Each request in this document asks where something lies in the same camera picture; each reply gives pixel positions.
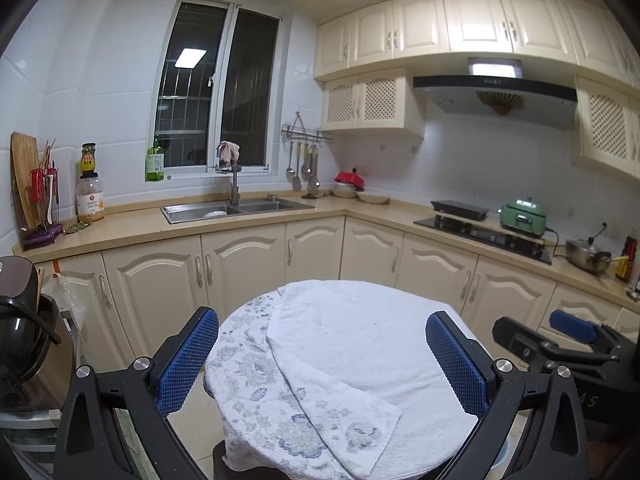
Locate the black range hood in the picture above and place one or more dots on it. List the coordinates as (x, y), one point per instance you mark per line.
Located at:
(500, 95)

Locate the green glass bottle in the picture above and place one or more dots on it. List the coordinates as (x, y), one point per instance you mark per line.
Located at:
(154, 162)

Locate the metal kitchen faucet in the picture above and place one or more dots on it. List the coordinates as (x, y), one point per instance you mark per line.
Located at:
(234, 185)

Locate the clear plastic bag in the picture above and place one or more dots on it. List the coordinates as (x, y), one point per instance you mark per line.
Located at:
(60, 295)

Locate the metal wall utensil rack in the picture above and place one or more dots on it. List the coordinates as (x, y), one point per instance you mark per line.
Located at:
(307, 135)

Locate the hanging metal ladle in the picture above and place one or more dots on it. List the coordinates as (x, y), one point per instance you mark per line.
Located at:
(314, 181)

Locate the red pot lid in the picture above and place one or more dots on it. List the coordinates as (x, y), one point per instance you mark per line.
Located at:
(350, 179)

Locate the cream lower kitchen cabinets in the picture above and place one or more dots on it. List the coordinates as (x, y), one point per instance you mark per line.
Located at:
(240, 265)

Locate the cream upper kitchen cabinets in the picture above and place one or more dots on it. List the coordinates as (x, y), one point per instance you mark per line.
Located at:
(450, 25)

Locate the dark sauce bottle red label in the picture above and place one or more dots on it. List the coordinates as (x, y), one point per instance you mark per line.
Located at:
(627, 255)

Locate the floral tablecloth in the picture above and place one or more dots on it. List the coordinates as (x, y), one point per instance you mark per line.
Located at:
(250, 375)

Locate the purple drip tray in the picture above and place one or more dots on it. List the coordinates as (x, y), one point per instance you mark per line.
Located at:
(42, 237)

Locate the black air fryer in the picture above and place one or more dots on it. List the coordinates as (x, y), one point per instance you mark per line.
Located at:
(22, 330)

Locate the pink rag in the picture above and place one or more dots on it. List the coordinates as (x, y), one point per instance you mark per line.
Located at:
(229, 151)

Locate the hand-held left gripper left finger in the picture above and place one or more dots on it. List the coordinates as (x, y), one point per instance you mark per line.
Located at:
(187, 360)

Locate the stainless steel sink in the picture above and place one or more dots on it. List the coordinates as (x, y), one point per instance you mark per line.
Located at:
(260, 207)

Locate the black griddle tray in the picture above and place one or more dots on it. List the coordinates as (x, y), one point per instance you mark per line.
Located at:
(460, 209)

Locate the white framed window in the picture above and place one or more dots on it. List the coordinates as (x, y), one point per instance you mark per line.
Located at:
(245, 95)

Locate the grey side rack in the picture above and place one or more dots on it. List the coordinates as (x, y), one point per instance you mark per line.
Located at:
(25, 445)

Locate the hanging metal spoon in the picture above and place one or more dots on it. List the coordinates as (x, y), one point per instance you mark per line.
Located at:
(290, 174)
(306, 172)

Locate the green electric pot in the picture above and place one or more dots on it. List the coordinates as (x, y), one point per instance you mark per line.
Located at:
(522, 217)

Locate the shallow cream dish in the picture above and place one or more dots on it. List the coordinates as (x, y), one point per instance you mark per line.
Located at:
(372, 199)

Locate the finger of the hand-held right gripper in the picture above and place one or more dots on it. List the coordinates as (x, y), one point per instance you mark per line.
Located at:
(572, 325)
(520, 340)

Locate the red utensil holder with chopsticks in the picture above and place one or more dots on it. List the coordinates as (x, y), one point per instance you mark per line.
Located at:
(45, 185)

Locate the small yellow label jar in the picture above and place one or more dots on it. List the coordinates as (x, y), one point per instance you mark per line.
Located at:
(89, 160)

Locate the hanging metal spatula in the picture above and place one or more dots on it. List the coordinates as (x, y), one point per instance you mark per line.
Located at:
(297, 182)

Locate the jar with black lid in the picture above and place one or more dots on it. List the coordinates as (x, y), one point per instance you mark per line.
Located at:
(91, 200)

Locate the white towel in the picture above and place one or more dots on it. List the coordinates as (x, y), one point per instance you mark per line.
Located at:
(360, 340)

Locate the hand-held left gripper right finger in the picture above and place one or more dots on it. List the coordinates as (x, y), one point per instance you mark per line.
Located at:
(455, 360)

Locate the wooden cutting board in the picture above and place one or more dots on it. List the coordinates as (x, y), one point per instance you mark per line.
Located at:
(25, 175)

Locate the black gas stove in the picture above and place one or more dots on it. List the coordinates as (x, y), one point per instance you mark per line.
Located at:
(480, 237)

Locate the white dish in sink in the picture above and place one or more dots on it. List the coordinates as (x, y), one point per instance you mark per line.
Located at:
(214, 214)

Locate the cream kitchen cabinets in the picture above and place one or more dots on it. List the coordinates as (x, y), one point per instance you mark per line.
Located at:
(240, 265)
(450, 25)

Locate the white bowl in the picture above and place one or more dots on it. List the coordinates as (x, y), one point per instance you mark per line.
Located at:
(346, 193)

